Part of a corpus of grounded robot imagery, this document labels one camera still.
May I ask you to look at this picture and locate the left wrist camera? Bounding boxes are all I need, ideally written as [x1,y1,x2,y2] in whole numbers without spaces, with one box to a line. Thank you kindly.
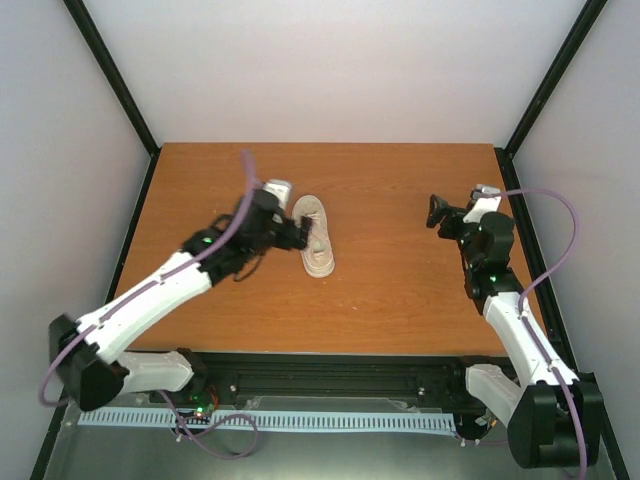
[263,179,293,210]

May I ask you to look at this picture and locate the black frame rail left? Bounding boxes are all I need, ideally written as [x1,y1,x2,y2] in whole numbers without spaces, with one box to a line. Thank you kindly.
[63,0,161,157]

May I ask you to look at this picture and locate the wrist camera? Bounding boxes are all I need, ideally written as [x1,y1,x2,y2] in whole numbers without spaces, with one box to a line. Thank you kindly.
[263,179,293,210]
[463,184,501,223]

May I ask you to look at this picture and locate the light blue cable duct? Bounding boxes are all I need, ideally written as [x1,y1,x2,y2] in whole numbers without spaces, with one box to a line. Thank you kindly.
[78,407,456,436]

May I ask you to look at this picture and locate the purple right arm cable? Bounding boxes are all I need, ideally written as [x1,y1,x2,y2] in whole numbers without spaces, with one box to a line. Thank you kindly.
[492,188,590,480]

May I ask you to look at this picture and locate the white canvas sneaker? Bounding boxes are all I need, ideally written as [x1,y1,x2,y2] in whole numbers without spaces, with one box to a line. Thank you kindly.
[292,195,335,278]

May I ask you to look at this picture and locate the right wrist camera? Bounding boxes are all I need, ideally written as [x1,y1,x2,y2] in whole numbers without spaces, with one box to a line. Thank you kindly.
[463,184,501,223]

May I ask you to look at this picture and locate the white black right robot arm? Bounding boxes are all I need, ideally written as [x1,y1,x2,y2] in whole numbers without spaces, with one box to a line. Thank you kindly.
[426,185,604,478]

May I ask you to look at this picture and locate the black frame rail right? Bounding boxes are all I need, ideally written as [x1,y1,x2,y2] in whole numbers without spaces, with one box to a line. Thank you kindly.
[504,0,608,161]

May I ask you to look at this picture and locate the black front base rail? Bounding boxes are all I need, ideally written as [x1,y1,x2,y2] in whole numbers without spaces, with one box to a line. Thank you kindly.
[69,349,596,416]

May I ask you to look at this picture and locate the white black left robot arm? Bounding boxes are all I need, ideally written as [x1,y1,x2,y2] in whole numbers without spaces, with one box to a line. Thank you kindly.
[49,180,312,412]

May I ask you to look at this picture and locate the black frame rail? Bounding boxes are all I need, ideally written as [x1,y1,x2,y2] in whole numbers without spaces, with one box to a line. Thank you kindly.
[63,0,161,157]
[504,0,608,161]

